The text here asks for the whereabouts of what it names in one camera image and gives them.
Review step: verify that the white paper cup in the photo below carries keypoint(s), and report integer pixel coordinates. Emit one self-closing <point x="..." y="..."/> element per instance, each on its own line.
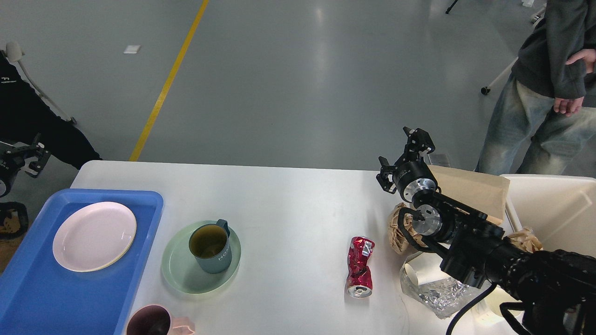
<point x="493" y="302"/>
<point x="421" y="271"/>

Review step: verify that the crushed red soda can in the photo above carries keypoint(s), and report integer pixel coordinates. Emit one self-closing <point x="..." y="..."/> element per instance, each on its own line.
<point x="359" y="282"/>

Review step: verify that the white office chair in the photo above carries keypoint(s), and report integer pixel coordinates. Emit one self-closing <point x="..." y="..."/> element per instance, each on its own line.
<point x="535" y="19"/>

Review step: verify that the light green plate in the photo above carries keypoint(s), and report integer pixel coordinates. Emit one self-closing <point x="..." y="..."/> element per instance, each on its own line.
<point x="181" y="270"/>

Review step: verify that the person in grey hoodie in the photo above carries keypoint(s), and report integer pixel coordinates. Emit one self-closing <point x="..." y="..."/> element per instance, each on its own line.
<point x="549" y="97"/>

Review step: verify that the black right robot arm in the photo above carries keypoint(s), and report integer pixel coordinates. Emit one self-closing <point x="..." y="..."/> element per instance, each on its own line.
<point x="555" y="292"/>

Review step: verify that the person in black clothes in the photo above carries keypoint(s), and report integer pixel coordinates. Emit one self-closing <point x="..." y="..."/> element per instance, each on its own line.
<point x="23" y="116"/>

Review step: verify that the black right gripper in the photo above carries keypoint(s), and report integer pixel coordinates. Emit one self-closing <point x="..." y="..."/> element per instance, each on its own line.
<point x="414" y="176"/>

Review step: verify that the white paper cup lower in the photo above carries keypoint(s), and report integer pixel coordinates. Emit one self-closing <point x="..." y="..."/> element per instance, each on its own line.
<point x="493" y="302"/>

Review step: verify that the teal mug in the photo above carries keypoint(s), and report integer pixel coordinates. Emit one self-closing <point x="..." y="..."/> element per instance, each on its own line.
<point x="210" y="245"/>

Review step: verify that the brown paper bag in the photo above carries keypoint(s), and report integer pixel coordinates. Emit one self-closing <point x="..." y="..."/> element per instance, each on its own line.
<point x="484" y="192"/>

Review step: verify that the crumpled clear plastic wrap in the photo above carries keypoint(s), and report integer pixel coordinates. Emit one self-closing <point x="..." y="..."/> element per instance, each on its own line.
<point x="444" y="298"/>

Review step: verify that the pink mug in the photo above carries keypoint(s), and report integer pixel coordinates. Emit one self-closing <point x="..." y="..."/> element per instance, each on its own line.
<point x="157" y="320"/>

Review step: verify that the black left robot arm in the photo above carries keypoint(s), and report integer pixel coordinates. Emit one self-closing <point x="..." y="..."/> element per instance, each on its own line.
<point x="31" y="158"/>

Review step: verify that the blue plastic tray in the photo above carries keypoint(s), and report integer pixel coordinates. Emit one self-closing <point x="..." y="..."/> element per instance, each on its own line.
<point x="40" y="297"/>

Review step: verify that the white plastic bin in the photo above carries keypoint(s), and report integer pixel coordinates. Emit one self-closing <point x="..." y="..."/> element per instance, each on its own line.
<point x="560" y="210"/>

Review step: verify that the pink plate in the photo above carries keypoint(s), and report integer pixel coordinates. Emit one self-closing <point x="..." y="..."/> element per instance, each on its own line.
<point x="94" y="237"/>

